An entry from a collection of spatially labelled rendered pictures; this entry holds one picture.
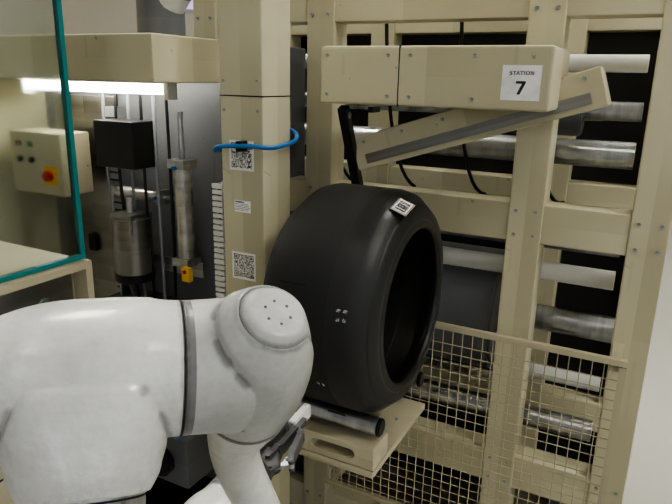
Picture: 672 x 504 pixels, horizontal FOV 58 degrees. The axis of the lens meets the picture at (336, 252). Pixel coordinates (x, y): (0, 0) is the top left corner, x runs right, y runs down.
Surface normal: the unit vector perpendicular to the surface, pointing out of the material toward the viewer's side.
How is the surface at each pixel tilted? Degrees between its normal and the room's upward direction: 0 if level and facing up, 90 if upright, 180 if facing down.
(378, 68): 90
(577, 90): 90
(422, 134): 90
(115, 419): 70
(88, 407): 65
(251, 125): 90
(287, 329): 33
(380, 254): 59
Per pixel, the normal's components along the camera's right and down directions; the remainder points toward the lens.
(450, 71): -0.47, 0.23
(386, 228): 0.44, -0.42
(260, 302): 0.48, -0.59
